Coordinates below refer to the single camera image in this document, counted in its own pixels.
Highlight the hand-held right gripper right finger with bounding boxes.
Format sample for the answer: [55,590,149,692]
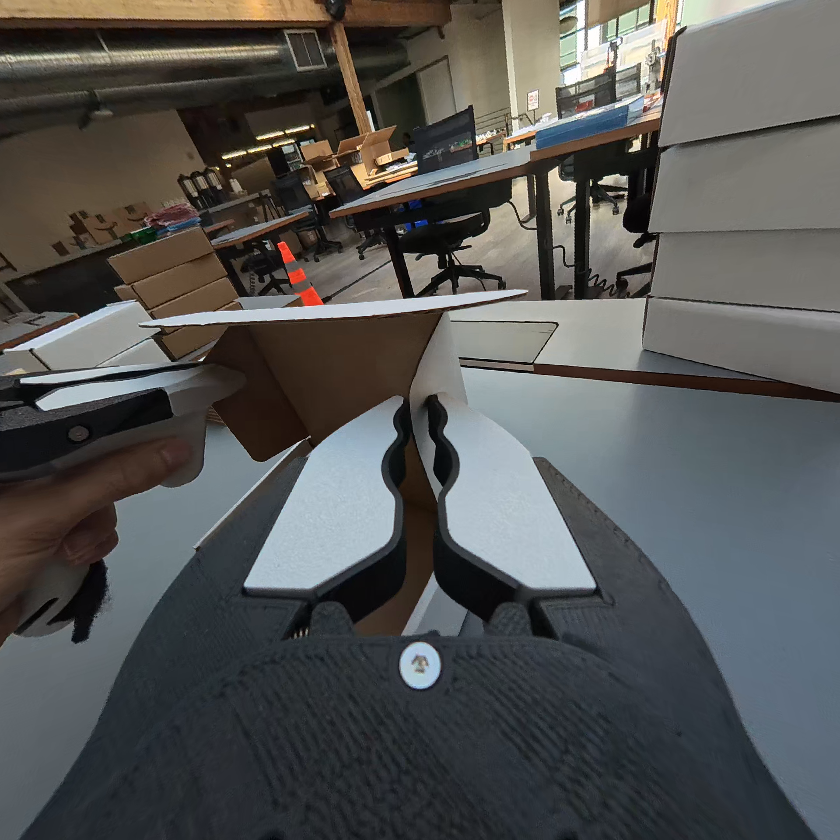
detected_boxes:
[427,394,599,623]

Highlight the open brown cardboard box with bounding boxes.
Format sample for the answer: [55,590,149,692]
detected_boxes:
[333,125,413,191]

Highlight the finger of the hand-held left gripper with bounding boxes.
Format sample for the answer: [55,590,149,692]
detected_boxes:
[18,363,201,389]
[36,363,248,490]

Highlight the wooden post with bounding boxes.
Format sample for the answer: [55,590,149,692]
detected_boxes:
[328,23,372,136]

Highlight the black mesh office chair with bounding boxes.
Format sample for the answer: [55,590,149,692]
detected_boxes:
[412,105,478,164]
[555,66,643,217]

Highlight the orange traffic cone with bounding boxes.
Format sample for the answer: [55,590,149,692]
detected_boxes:
[277,241,324,307]

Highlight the grey desk with black legs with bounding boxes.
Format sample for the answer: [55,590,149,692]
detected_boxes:
[530,108,662,300]
[210,210,311,296]
[329,146,559,300]

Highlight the white vent grille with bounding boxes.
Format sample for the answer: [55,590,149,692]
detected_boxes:
[285,29,328,72]

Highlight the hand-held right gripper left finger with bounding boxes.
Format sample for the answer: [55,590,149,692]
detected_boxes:
[243,395,409,623]

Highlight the person's left hand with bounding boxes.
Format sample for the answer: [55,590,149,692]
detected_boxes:
[0,438,193,647]

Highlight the blue flat tray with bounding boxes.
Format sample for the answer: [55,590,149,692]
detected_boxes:
[535,94,645,150]

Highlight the coiled black cable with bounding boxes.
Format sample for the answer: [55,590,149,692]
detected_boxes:
[556,246,632,298]

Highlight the white folding cardboard box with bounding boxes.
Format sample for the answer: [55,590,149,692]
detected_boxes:
[140,289,530,637]

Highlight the metal air duct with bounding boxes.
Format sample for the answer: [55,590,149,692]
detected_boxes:
[0,29,409,120]

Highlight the stack of coloured packets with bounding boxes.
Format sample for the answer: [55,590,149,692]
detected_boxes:
[141,203,202,235]

